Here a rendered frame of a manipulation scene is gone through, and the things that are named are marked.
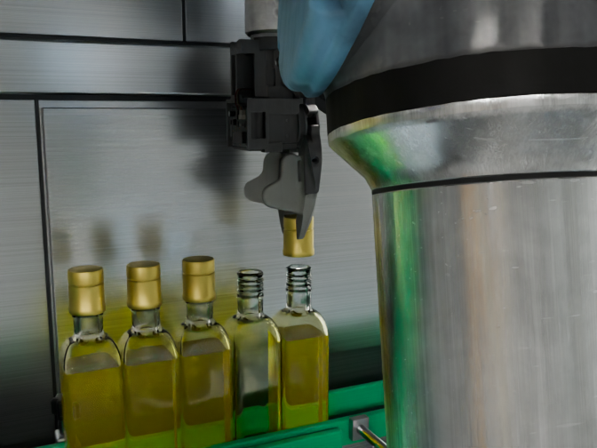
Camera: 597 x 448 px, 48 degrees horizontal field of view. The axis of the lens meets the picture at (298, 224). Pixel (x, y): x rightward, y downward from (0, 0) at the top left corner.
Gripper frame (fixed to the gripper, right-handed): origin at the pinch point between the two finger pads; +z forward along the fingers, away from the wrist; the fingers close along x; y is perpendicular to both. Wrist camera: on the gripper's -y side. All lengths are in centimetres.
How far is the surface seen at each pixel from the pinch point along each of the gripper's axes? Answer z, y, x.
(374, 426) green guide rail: 24.1, -8.1, 3.8
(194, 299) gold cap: 6.9, 12.6, 1.7
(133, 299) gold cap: 6.2, 18.8, 1.5
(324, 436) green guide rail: 22.8, -0.5, 6.0
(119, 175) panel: -5.1, 17.7, -11.8
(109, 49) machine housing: -19.5, 18.0, -12.6
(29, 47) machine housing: -19.3, 26.5, -12.4
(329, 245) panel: 5.5, -10.0, -12.4
